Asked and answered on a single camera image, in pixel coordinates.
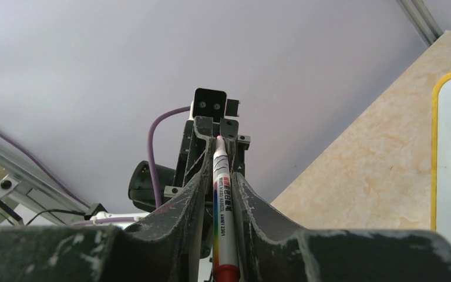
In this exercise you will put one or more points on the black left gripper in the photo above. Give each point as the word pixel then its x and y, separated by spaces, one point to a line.
pixel 196 136

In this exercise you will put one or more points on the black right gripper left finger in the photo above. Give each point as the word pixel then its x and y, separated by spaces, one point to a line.
pixel 163 246

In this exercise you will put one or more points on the white red capped marker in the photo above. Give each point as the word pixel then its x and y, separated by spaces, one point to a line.
pixel 225 253

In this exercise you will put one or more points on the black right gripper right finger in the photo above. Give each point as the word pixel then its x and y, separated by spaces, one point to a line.
pixel 275 248

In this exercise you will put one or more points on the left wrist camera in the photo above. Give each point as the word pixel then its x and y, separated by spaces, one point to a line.
pixel 214 104

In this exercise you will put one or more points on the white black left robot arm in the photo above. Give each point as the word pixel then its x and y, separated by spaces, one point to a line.
pixel 140 190

